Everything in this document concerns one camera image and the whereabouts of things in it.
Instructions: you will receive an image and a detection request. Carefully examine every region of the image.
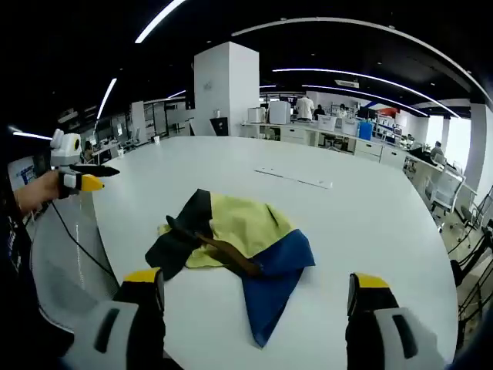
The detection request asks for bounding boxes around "white power strip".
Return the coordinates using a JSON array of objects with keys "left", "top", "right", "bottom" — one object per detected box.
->
[{"left": 253, "top": 166, "right": 333, "bottom": 190}]

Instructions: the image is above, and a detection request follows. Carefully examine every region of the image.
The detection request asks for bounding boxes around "white square pillar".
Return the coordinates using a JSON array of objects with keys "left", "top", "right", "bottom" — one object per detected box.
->
[{"left": 193, "top": 41, "right": 260, "bottom": 137}]

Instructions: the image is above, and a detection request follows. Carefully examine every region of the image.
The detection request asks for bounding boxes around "person's left hand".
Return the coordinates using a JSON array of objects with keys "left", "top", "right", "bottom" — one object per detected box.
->
[{"left": 16, "top": 169, "right": 62, "bottom": 217}]

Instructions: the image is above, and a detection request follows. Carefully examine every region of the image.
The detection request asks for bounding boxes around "white ceiling light strip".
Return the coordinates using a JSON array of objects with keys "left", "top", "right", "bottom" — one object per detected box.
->
[
  {"left": 96, "top": 78, "right": 118, "bottom": 121},
  {"left": 134, "top": 0, "right": 186, "bottom": 45},
  {"left": 12, "top": 130, "right": 54, "bottom": 141}
]

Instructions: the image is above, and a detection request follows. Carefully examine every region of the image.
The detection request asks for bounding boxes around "white office chair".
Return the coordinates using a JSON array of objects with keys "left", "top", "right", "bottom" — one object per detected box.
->
[{"left": 428, "top": 163, "right": 468, "bottom": 221}]

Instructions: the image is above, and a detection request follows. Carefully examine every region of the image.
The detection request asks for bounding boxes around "small white appliance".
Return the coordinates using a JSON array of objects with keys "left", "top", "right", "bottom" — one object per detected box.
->
[{"left": 246, "top": 107, "right": 267, "bottom": 125}]

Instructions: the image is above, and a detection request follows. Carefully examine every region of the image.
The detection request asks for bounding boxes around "black bin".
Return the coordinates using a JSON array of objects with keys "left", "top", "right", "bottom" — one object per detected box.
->
[{"left": 210, "top": 117, "right": 230, "bottom": 137}]

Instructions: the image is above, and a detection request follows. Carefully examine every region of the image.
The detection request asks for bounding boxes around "black metal stand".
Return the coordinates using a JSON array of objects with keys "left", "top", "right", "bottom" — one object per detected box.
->
[{"left": 448, "top": 230, "right": 493, "bottom": 288}]

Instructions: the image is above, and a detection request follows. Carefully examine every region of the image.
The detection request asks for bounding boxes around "yellow blue black garment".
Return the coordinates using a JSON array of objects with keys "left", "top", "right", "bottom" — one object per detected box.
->
[{"left": 144, "top": 187, "right": 317, "bottom": 349}]

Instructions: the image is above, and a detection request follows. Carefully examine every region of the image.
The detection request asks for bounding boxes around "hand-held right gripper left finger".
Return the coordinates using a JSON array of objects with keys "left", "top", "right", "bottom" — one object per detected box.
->
[{"left": 61, "top": 268, "right": 166, "bottom": 370}]

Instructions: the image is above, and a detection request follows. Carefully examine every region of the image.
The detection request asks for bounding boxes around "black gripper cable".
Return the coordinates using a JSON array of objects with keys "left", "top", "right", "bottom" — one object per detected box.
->
[{"left": 49, "top": 199, "right": 116, "bottom": 279}]

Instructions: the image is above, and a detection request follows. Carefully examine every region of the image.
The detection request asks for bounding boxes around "large white appliance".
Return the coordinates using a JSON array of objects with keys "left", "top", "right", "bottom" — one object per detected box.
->
[{"left": 267, "top": 100, "right": 292, "bottom": 125}]

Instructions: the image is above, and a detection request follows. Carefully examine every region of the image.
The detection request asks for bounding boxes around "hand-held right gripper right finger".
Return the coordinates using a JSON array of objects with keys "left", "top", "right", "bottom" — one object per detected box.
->
[{"left": 344, "top": 271, "right": 451, "bottom": 370}]

